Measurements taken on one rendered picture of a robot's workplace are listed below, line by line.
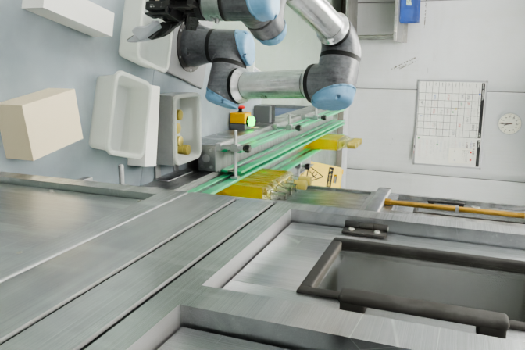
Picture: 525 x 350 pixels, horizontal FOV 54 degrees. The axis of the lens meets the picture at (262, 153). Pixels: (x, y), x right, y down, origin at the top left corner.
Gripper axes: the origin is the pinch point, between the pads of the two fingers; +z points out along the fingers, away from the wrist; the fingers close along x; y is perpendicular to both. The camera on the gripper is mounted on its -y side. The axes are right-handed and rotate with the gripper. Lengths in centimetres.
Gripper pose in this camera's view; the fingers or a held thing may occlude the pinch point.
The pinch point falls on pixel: (131, 8)
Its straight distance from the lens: 125.4
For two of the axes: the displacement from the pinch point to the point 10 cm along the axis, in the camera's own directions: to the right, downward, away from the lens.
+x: -0.8, 10.0, -0.2
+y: -3.5, -0.5, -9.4
